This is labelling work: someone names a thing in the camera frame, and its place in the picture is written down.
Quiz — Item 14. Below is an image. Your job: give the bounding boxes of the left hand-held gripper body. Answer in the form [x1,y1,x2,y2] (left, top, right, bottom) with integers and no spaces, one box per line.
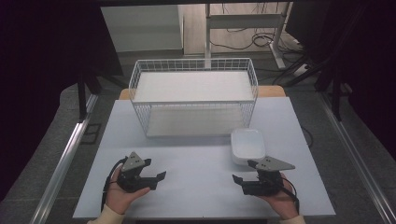
[117,151,158,193]

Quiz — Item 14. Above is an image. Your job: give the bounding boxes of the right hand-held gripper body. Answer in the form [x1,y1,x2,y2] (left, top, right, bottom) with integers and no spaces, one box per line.
[242,156,296,197]

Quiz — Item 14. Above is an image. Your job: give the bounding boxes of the person's left hand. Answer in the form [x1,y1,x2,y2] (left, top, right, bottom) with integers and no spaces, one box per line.
[105,167,151,216]

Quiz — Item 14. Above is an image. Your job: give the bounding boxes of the person's right hand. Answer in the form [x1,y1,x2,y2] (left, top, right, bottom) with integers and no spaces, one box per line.
[257,173,301,220]

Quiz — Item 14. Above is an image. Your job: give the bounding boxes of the white rectangular box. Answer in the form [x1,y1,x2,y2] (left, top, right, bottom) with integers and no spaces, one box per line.
[230,127,267,167]

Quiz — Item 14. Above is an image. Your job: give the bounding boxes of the wooden table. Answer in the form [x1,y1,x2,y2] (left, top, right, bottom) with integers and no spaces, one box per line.
[119,85,287,101]

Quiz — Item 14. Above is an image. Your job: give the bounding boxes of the black stand leg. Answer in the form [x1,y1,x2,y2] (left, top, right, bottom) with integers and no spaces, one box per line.
[330,69,344,122]
[77,70,105,123]

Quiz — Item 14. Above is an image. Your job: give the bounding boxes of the white power strip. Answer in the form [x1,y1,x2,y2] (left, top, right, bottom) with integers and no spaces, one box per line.
[293,63,310,77]

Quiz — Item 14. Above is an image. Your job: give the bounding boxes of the dark curtain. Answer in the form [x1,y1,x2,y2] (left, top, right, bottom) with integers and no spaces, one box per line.
[285,0,396,161]
[0,0,124,202]

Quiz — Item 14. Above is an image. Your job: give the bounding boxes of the white cabinet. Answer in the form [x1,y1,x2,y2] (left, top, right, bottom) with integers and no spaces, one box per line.
[100,4,185,54]

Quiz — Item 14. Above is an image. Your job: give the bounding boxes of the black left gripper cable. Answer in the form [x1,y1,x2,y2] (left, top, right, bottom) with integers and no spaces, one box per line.
[100,156,129,213]

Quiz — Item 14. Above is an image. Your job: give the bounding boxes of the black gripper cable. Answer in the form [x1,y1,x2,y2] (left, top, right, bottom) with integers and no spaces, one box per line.
[100,156,129,213]
[279,176,301,216]

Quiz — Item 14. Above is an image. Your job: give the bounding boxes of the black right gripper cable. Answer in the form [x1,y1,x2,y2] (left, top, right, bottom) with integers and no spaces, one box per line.
[279,176,301,216]

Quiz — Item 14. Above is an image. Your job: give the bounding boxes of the thin black cable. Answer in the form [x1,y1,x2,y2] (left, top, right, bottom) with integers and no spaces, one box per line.
[300,125,314,149]

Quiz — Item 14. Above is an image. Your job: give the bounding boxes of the black floor frame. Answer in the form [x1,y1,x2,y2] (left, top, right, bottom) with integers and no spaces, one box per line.
[80,122,103,146]

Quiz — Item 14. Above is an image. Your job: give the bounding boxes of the metal floor rail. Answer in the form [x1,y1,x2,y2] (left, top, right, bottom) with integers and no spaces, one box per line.
[319,92,396,224]
[29,92,100,224]

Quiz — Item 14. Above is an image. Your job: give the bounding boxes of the white wire basket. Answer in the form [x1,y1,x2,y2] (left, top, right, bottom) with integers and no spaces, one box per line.
[128,57,260,138]

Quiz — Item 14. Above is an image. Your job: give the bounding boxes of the black floor cables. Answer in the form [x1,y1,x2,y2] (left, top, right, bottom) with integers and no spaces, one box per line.
[208,28,305,53]

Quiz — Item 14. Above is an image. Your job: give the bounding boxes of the white desk frame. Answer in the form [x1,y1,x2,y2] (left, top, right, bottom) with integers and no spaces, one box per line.
[204,2,294,70]

